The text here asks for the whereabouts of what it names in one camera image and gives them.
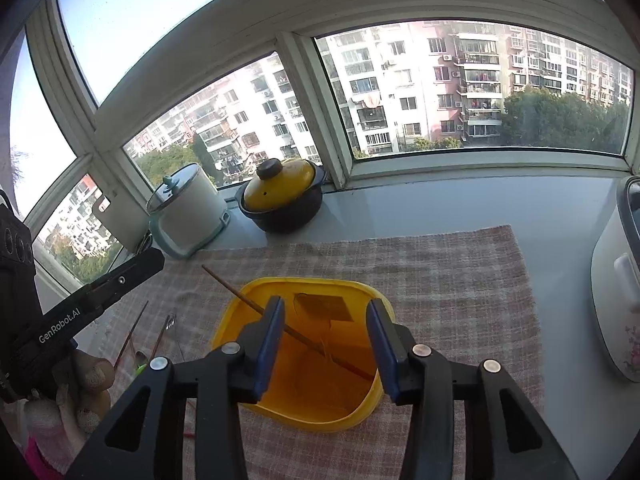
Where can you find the white cutting board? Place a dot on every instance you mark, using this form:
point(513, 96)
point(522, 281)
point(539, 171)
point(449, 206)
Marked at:
point(117, 225)

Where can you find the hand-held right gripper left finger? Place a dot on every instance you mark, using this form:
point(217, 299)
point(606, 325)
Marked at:
point(267, 345)

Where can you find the pink checked cloth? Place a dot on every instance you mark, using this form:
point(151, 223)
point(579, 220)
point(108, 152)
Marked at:
point(450, 285)

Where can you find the yellow plastic container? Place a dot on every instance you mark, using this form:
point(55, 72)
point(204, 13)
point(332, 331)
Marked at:
point(300, 390)

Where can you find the brown wooden chopstick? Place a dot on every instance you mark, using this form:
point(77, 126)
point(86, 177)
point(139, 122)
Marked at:
point(325, 350)

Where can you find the red tipped wooden chopstick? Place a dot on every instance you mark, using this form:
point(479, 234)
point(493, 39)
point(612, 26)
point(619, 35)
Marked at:
point(133, 332)

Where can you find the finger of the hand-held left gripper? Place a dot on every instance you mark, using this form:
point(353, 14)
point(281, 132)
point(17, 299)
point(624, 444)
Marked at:
point(130, 275)

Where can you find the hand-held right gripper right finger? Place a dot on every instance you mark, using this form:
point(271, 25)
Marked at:
point(382, 350)

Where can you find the green plastic utensil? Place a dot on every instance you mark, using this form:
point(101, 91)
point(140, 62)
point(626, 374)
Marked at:
point(141, 362)

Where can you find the white window frame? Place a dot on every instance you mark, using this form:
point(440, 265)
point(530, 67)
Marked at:
point(300, 5)

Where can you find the person's left hand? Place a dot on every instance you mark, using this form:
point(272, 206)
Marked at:
point(85, 385)

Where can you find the white floral rice cooker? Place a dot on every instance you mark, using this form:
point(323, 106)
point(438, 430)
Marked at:
point(615, 310)

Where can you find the glass cooker lid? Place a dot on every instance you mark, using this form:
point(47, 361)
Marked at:
point(172, 195)

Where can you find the yellow pot lid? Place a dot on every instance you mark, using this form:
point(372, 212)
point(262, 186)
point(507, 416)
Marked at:
point(285, 190)

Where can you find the black clay pot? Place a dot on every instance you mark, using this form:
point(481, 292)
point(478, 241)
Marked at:
point(285, 221)

